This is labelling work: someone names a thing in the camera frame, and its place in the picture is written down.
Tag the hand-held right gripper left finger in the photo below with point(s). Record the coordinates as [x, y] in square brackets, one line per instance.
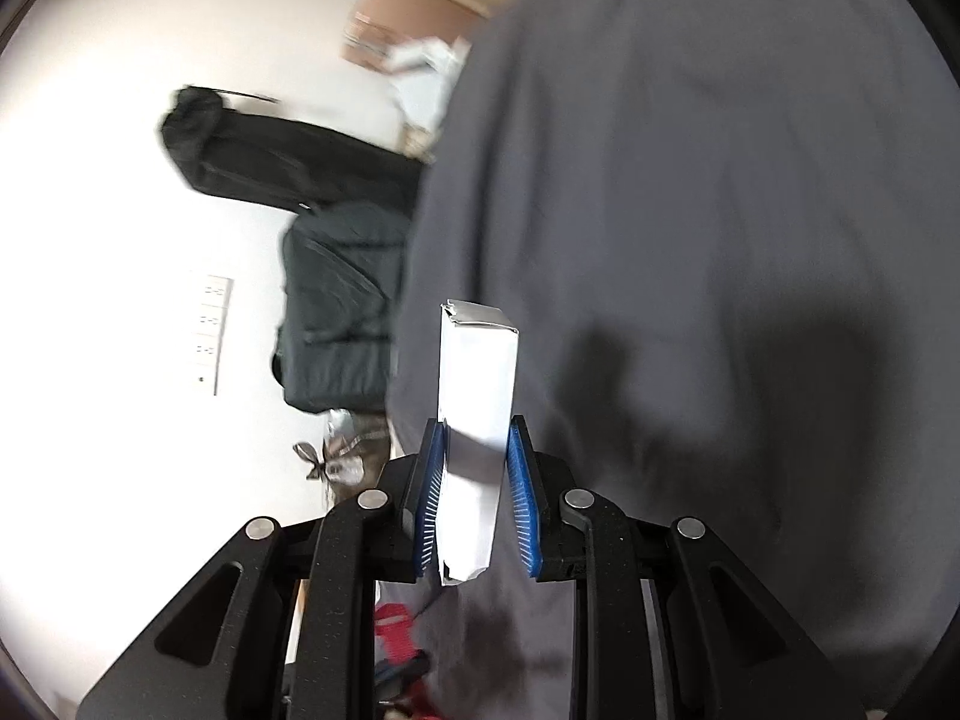
[429, 510]

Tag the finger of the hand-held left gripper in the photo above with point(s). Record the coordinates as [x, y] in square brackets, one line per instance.
[405, 671]

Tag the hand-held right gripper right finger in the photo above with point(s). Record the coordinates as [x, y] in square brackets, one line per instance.
[523, 510]

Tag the small silver white box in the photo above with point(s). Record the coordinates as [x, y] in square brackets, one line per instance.
[476, 405]

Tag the silver ribbon gift bag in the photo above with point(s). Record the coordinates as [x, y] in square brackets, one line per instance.
[345, 457]

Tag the black duffel bag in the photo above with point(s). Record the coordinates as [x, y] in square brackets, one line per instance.
[337, 307]

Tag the dark grey bed sheet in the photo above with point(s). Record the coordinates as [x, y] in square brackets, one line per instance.
[675, 240]

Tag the long black bag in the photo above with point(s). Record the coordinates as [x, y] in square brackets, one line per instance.
[285, 157]

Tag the white plastic bag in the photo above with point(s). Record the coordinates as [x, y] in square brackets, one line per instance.
[431, 82]

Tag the brown cardboard box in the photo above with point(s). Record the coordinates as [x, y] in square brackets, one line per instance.
[405, 15]

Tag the white wall socket panel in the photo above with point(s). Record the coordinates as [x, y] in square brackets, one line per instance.
[212, 334]

